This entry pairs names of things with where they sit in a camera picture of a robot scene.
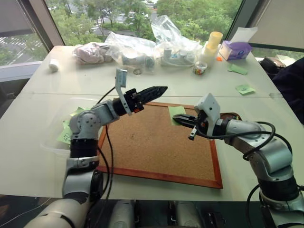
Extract clear bag with power strip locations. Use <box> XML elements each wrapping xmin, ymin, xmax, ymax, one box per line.
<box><xmin>151</xmin><ymin>15</ymin><xmax>203</xmax><ymax>69</ymax></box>

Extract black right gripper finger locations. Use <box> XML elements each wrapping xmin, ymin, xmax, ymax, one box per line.
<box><xmin>172</xmin><ymin>116</ymin><xmax>197</xmax><ymax>130</ymax></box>
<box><xmin>174</xmin><ymin>114</ymin><xmax>198</xmax><ymax>121</ymax></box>

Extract clear jar of pushpins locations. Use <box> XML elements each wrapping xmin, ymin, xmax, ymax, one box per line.
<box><xmin>192</xmin><ymin>61</ymin><xmax>208</xmax><ymax>76</ymax></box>

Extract wood-framed cork board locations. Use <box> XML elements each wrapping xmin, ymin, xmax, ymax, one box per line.
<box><xmin>95</xmin><ymin>101</ymin><xmax>224</xmax><ymax>190</ymax></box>

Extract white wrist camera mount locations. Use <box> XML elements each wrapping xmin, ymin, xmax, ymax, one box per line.
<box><xmin>114</xmin><ymin>68</ymin><xmax>133</xmax><ymax>116</ymax></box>
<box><xmin>194</xmin><ymin>93</ymin><xmax>222</xmax><ymax>136</ymax></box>

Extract grey rounded shape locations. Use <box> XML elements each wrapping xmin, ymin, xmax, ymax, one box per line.
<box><xmin>109</xmin><ymin>199</ymin><xmax>136</xmax><ymax>228</ymax></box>

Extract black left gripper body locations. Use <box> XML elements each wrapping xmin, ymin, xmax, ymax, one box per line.
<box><xmin>124</xmin><ymin>88</ymin><xmax>145</xmax><ymax>114</ymax></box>

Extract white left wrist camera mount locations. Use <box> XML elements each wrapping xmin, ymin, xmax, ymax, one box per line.
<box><xmin>114</xmin><ymin>68</ymin><xmax>133</xmax><ymax>116</ymax></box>

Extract person in dark clothes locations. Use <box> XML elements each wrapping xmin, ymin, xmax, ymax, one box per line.
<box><xmin>271</xmin><ymin>57</ymin><xmax>304</xmax><ymax>125</ymax></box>

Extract clear plastic box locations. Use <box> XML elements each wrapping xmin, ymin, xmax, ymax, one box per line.
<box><xmin>39</xmin><ymin>94</ymin><xmax>106</xmax><ymax>164</ymax></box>

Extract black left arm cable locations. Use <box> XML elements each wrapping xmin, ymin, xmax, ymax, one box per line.
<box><xmin>94</xmin><ymin>86</ymin><xmax>118</xmax><ymax>202</ymax></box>

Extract pale yellow stacked cups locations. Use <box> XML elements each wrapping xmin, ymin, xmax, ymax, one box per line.
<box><xmin>201</xmin><ymin>31</ymin><xmax>224</xmax><ymax>63</ymax></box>

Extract clear bag with grey parts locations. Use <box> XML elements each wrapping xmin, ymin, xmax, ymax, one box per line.
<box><xmin>104</xmin><ymin>31</ymin><xmax>157</xmax><ymax>73</ymax></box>

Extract purple tissue box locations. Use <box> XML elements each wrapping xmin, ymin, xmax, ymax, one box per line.
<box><xmin>218</xmin><ymin>40</ymin><xmax>253</xmax><ymax>61</ymax></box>

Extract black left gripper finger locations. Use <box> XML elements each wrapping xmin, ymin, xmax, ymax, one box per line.
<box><xmin>141</xmin><ymin>88</ymin><xmax>168</xmax><ymax>105</ymax></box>
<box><xmin>137</xmin><ymin>85</ymin><xmax>169</xmax><ymax>99</ymax></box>

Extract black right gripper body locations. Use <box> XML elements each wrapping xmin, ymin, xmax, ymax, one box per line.
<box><xmin>188</xmin><ymin>111</ymin><xmax>211</xmax><ymax>141</ymax></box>

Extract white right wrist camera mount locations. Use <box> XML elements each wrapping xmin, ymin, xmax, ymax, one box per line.
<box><xmin>194</xmin><ymin>93</ymin><xmax>222</xmax><ymax>136</ymax></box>

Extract plastic bag with pink contents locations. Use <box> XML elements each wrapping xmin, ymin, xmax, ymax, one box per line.
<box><xmin>72</xmin><ymin>42</ymin><xmax>114</xmax><ymax>65</ymax></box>

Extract white tape roll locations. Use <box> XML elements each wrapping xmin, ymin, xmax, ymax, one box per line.
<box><xmin>48</xmin><ymin>58</ymin><xmax>60</xmax><ymax>72</ymax></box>

